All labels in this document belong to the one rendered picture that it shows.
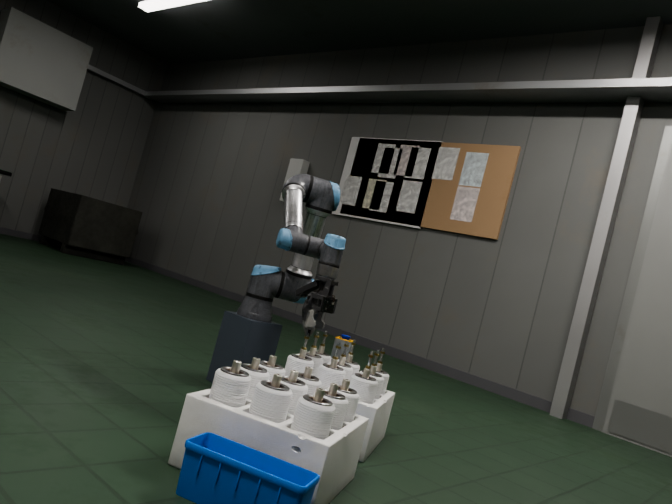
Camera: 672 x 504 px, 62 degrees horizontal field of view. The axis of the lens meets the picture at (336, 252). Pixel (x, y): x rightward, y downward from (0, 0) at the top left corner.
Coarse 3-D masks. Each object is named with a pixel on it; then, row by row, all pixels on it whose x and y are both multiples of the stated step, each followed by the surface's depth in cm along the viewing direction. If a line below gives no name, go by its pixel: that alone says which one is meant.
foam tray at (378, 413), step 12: (384, 396) 206; (360, 408) 184; (372, 408) 183; (384, 408) 199; (372, 420) 182; (384, 420) 207; (372, 432) 185; (384, 432) 216; (372, 444) 192; (360, 456) 182
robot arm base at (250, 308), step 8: (248, 296) 235; (256, 296) 233; (248, 304) 233; (256, 304) 233; (264, 304) 234; (240, 312) 233; (248, 312) 231; (256, 312) 233; (264, 312) 233; (264, 320) 233
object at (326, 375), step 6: (324, 366) 193; (318, 372) 193; (324, 372) 191; (330, 372) 190; (336, 372) 191; (342, 372) 192; (324, 378) 191; (330, 378) 190; (336, 378) 191; (342, 378) 193; (324, 384) 190
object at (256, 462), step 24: (192, 456) 125; (216, 456) 123; (240, 456) 132; (264, 456) 130; (192, 480) 124; (216, 480) 122; (240, 480) 121; (264, 480) 119; (288, 480) 128; (312, 480) 122
